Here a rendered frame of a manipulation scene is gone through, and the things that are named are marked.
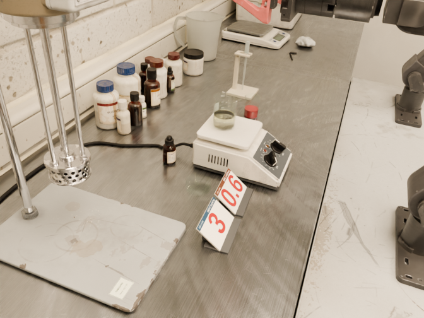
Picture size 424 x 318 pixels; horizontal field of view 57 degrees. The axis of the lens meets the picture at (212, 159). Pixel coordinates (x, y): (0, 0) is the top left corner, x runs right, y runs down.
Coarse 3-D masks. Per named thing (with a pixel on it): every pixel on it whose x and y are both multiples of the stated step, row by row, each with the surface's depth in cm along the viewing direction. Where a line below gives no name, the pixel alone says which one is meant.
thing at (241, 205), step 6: (234, 174) 82; (246, 192) 81; (240, 198) 79; (246, 198) 80; (222, 204) 77; (240, 204) 78; (246, 204) 78; (228, 210) 77; (234, 210) 76; (240, 210) 77; (240, 216) 76
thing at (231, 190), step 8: (232, 176) 81; (224, 184) 78; (232, 184) 80; (240, 184) 82; (224, 192) 77; (232, 192) 78; (240, 192) 80; (224, 200) 75; (232, 200) 77; (232, 208) 76
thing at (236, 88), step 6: (234, 54) 115; (240, 54) 115; (246, 54) 114; (234, 66) 118; (234, 72) 119; (234, 78) 120; (234, 84) 121; (234, 90) 122; (240, 90) 122; (246, 90) 122; (252, 90) 122; (258, 90) 124; (240, 96) 119
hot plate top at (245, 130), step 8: (208, 120) 89; (240, 120) 89; (248, 120) 90; (200, 128) 85; (208, 128) 86; (240, 128) 86; (248, 128) 87; (256, 128) 87; (200, 136) 83; (208, 136) 83; (216, 136) 83; (224, 136) 83; (232, 136) 83; (240, 136) 84; (248, 136) 84; (232, 144) 81; (240, 144) 81; (248, 144) 81
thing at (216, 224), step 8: (216, 208) 73; (208, 216) 70; (216, 216) 72; (224, 216) 73; (208, 224) 69; (216, 224) 71; (224, 224) 72; (208, 232) 68; (216, 232) 70; (224, 232) 71; (216, 240) 68
